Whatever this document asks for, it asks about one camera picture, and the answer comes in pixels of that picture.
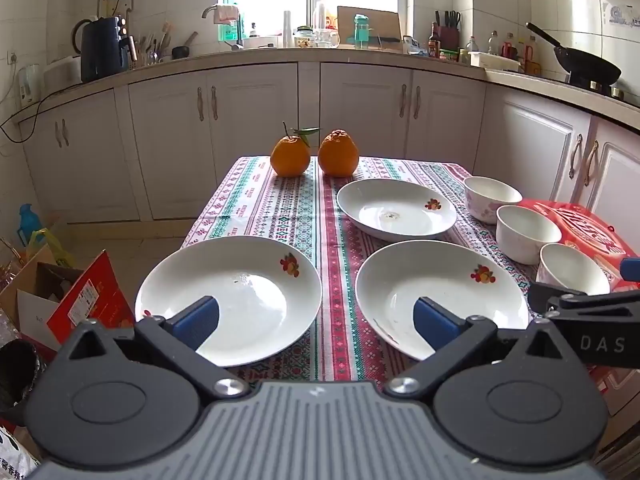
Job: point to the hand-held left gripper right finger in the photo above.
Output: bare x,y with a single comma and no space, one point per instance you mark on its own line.
435,322

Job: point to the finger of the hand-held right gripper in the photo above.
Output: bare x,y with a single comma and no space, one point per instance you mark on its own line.
632,269
560,300

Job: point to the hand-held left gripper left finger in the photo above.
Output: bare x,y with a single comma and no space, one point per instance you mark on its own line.
197,320

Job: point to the white bowl with pink flowers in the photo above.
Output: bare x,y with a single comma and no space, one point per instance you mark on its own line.
525,232
487,195
570,270

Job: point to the white fruit-print plate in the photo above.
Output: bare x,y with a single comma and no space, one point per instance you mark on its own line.
250,305
380,205
400,290

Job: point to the red gift box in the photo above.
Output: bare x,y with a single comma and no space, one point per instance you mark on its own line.
585,225

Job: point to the red cardboard box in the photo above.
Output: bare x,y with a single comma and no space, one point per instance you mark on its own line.
90,300

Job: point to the red green patterned tablecloth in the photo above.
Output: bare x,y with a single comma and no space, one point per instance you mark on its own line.
300,210

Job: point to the yellow-green bag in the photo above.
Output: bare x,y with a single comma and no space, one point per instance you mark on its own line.
50,247

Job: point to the brown cardboard box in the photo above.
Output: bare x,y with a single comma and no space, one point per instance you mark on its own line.
30,285

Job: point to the gas stove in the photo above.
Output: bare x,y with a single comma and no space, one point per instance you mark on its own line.
615,91

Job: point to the orange with stem and leaves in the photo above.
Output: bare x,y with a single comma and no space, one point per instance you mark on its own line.
290,157

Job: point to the black bag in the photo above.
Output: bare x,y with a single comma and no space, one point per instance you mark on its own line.
20,380

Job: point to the blue plastic bottle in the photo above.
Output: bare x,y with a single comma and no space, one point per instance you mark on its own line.
29,225

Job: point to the black wok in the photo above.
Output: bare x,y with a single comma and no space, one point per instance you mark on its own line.
585,62

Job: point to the white kitchen cabinet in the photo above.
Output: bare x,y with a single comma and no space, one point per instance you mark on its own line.
250,110

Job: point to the white printed sack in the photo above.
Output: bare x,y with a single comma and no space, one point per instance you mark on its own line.
15,452

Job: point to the white plastic tray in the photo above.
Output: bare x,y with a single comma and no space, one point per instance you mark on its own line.
495,60

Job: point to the red-labelled bottle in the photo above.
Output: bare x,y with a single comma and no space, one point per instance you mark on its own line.
509,49

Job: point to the clear seasoning bottle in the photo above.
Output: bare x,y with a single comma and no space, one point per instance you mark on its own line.
493,44

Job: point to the black mortar with pestle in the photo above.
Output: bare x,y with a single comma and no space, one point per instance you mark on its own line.
180,52

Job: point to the small clear bottle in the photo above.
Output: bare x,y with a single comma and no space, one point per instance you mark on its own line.
472,45

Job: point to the utensil holder with utensils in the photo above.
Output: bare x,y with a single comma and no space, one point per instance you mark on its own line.
150,50

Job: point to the dark sauce bottle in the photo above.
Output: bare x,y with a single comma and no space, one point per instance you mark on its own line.
434,45

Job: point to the white kitchen appliance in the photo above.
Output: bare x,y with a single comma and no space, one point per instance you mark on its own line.
62,75

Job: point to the beige kitchen countertop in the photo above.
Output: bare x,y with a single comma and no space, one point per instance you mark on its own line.
350,56

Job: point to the dark blue air fryer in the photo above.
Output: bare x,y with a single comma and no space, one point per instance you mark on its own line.
102,50

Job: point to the knife block with knives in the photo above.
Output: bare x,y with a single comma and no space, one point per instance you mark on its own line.
447,35

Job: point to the green dish soap bottle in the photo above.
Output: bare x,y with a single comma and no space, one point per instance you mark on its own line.
227,32

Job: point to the white electric kettle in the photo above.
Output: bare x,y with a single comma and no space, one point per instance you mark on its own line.
28,85

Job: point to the teal water bottle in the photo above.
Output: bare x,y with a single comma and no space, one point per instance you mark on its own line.
362,32

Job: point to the glass jar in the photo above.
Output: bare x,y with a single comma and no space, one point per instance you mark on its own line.
303,39

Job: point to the glass mug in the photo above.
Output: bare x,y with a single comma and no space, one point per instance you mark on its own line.
325,40

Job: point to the white plastic cup stack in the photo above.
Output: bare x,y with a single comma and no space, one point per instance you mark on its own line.
287,30

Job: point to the wooden cutting board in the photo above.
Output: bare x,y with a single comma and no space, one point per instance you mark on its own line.
385,22

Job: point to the pink cloth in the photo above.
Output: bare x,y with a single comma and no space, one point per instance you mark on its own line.
225,14

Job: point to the metal faucet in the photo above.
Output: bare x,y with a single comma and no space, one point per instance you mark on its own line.
210,10

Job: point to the clear oil bottle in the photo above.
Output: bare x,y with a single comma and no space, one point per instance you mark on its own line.
321,15

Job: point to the blue wall sticker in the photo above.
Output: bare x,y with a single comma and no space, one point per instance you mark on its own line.
620,14

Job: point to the white wall socket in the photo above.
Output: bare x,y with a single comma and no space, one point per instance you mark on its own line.
12,57

